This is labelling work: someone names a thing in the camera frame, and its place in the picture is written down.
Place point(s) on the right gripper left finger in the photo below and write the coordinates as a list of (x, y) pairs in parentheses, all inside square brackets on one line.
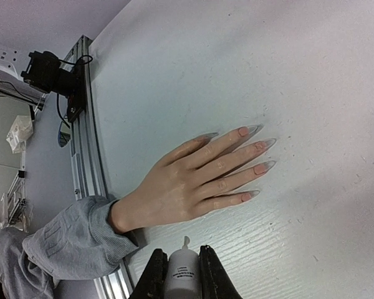
[(151, 284)]

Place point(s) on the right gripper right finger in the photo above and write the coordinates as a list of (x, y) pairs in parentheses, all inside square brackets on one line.
[(215, 281)]

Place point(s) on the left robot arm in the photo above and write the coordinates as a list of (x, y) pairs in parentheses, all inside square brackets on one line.
[(12, 63)]

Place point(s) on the mannequin hand with long nails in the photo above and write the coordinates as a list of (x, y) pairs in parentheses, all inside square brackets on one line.
[(198, 177)]

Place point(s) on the grey sleeve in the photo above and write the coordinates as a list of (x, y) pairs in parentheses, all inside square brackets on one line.
[(77, 244)]

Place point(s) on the white plastic bag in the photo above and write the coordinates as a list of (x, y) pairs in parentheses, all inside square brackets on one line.
[(20, 131)]

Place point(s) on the aluminium front rail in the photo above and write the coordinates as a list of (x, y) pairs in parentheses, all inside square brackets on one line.
[(87, 169)]

